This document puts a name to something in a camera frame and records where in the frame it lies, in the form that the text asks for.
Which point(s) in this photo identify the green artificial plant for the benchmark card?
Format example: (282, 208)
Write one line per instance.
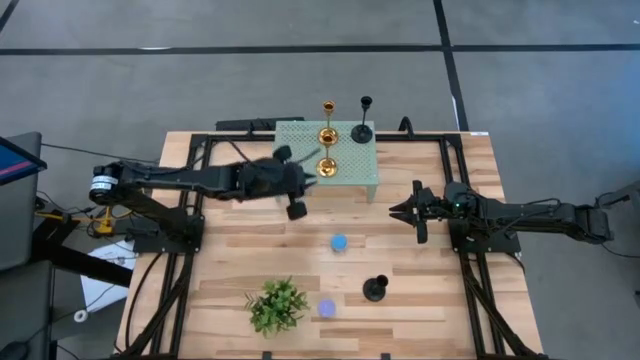
(277, 307)

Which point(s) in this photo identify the white table label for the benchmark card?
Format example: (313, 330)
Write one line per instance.
(479, 133)

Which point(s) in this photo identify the black metal table frame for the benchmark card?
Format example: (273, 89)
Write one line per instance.
(425, 137)

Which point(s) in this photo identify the black candlestick holder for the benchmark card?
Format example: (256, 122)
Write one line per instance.
(372, 291)
(361, 134)

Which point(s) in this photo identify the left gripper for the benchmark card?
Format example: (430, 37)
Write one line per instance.
(270, 180)

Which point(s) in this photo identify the yellow clamp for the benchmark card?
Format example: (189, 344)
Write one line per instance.
(106, 225)

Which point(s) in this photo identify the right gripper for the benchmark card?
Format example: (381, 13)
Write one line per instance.
(430, 206)

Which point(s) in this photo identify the white tape roll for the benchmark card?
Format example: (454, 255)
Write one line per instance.
(75, 316)

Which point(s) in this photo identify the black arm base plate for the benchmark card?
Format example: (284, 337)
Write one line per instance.
(500, 245)
(150, 242)

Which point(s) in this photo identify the black support beam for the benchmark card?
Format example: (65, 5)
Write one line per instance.
(85, 262)

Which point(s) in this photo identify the white paper sheet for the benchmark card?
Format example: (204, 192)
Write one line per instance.
(100, 290)

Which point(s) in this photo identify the lavender scented candle jar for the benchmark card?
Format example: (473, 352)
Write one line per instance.
(326, 308)

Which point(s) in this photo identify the monitor with blue screen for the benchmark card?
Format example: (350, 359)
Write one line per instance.
(15, 162)

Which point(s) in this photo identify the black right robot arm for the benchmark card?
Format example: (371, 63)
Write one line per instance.
(540, 212)

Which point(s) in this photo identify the blue jar candle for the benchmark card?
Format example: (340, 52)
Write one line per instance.
(339, 243)

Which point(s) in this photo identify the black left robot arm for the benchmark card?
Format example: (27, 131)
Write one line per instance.
(210, 180)

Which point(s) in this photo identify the grey cabinet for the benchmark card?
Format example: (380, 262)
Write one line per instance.
(17, 225)

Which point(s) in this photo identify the gold candlestick holder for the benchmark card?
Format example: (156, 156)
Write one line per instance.
(326, 169)
(328, 106)

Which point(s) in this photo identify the black arched bracket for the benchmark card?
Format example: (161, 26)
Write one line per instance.
(406, 122)

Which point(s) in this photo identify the mint green perforated metal stand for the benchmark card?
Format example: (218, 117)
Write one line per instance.
(355, 165)

